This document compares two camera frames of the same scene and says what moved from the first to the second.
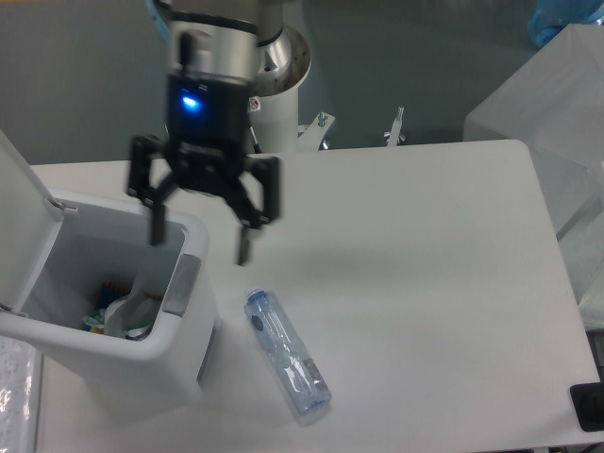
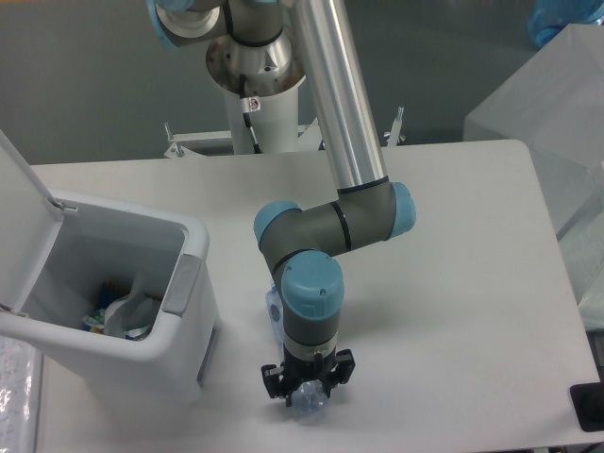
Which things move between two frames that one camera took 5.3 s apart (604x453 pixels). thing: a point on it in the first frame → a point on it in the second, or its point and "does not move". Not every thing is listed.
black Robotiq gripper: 208,123 → 296,371
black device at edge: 588,402 does not move
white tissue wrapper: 132,316 does not move
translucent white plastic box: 555,107 does not move
